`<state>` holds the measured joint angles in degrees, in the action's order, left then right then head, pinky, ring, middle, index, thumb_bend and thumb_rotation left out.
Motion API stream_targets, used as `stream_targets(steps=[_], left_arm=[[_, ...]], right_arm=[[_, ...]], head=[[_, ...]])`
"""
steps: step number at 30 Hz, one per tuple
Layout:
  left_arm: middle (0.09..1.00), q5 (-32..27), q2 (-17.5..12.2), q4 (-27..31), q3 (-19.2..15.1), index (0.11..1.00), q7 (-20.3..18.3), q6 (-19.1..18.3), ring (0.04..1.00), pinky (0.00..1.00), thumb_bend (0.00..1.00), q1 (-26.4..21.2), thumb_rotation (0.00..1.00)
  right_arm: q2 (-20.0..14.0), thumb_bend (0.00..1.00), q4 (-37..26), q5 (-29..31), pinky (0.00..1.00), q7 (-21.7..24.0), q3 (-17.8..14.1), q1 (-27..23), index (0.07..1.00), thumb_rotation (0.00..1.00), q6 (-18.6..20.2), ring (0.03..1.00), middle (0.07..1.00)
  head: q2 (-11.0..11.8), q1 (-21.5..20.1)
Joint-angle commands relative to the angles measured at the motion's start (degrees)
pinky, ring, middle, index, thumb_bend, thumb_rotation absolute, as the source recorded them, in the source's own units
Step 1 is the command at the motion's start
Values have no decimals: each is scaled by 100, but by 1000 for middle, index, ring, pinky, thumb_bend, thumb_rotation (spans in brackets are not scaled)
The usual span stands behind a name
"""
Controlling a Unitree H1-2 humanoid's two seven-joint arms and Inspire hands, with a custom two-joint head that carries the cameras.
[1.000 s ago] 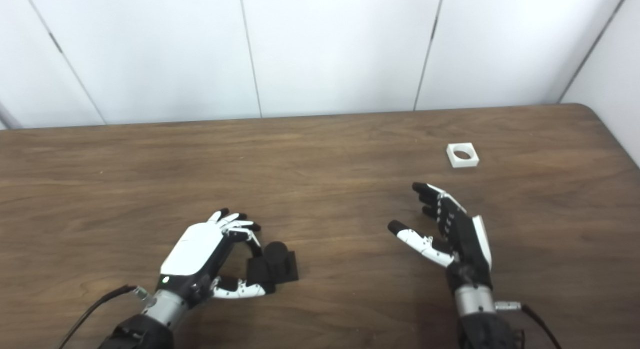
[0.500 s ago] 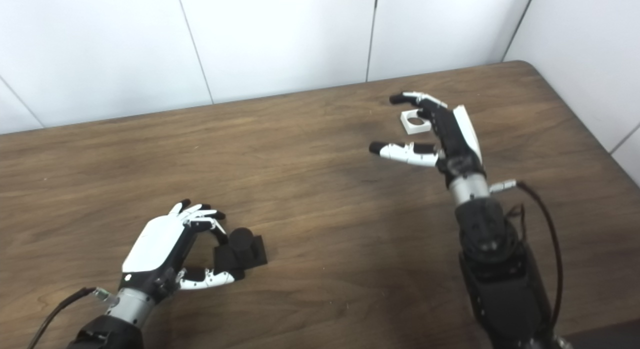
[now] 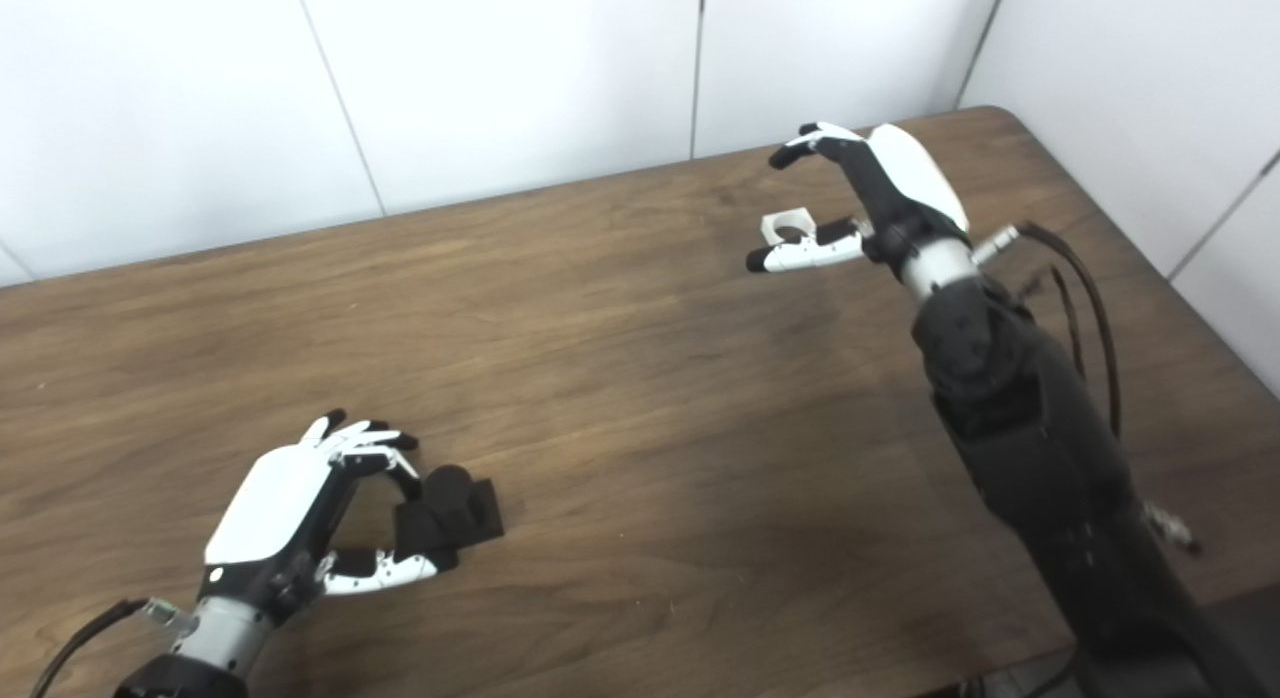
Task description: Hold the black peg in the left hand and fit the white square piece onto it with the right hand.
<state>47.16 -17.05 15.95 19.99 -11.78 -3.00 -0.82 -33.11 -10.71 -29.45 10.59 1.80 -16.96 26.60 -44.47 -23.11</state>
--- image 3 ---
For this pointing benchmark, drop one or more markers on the black peg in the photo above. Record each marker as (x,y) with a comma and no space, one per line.
(455,513)

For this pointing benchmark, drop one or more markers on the white square piece with hole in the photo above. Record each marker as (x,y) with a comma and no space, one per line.
(772,226)

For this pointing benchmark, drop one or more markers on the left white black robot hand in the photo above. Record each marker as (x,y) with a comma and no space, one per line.
(275,503)

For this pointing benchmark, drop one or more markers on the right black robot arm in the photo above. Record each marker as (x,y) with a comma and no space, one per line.
(1040,458)

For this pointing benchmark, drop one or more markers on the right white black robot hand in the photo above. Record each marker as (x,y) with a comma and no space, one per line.
(915,178)

